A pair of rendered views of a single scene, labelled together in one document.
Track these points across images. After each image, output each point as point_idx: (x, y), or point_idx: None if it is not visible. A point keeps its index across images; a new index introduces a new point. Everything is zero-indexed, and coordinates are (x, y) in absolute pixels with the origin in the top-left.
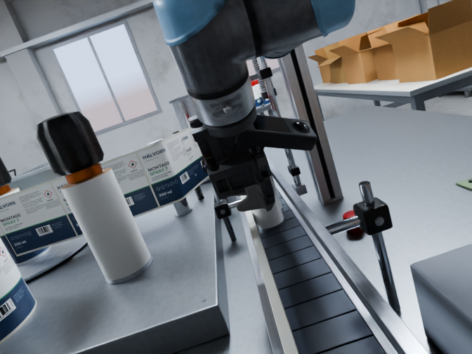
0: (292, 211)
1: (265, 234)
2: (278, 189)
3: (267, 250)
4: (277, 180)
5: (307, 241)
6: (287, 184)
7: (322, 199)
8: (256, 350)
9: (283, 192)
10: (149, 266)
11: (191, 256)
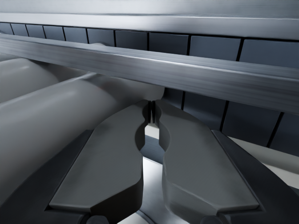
0: (120, 29)
1: (171, 102)
2: (33, 22)
3: (232, 122)
4: (95, 72)
5: (280, 50)
6: (161, 67)
7: None
8: None
9: (45, 18)
10: (147, 214)
11: (155, 186)
